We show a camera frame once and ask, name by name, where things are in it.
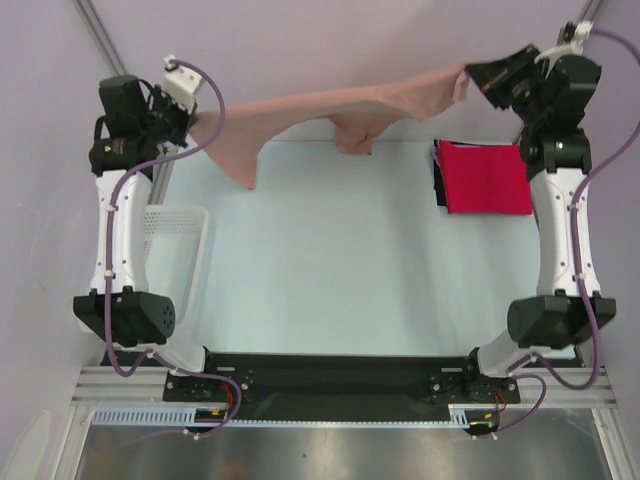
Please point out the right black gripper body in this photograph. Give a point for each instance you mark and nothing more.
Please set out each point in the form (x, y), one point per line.
(526, 98)

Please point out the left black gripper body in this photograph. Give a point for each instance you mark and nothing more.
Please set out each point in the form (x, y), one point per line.
(167, 121)

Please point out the pink printed t shirt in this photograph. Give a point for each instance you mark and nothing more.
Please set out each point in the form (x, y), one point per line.
(234, 139)

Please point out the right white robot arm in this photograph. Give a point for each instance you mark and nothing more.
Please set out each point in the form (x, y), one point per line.
(568, 308)

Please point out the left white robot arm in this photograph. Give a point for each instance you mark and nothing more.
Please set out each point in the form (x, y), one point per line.
(119, 308)

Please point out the red folded t shirt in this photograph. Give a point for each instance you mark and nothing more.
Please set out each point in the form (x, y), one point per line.
(484, 179)

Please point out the black folded t shirt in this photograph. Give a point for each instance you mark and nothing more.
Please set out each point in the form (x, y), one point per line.
(439, 187)

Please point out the white plastic laundry basket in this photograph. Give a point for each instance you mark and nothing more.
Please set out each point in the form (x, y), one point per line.
(175, 249)

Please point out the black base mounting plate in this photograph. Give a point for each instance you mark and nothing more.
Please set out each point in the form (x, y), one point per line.
(262, 383)

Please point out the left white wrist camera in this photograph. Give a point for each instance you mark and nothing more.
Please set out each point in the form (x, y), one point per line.
(182, 84)

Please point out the right aluminium corner post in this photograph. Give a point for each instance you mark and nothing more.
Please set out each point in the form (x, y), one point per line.
(585, 15)

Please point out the aluminium corner post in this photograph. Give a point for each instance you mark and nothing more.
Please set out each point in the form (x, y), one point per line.
(100, 36)
(585, 15)

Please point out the left aluminium corner post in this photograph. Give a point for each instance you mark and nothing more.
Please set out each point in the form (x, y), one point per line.
(100, 36)

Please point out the aluminium front rail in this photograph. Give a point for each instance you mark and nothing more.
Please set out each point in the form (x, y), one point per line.
(101, 386)

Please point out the white slotted cable duct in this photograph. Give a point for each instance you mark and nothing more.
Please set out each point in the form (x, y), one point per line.
(441, 416)

